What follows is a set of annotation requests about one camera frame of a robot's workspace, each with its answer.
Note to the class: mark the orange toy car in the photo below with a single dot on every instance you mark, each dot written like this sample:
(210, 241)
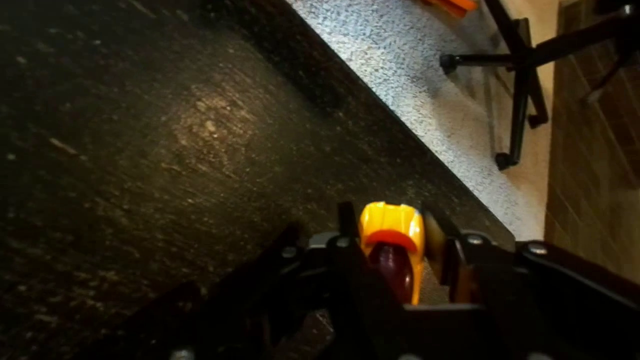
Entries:
(393, 217)

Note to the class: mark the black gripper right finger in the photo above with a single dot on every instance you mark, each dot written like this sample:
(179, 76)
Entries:
(532, 286)

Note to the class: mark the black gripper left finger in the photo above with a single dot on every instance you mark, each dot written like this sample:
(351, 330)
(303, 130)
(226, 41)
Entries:
(320, 286)

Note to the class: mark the orange plastic piece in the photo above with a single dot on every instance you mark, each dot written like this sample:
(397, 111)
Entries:
(452, 5)

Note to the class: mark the black coffee table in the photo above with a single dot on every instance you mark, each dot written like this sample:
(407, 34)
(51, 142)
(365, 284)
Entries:
(166, 132)

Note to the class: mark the wooden base board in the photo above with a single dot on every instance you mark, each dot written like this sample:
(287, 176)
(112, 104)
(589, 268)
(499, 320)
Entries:
(593, 166)

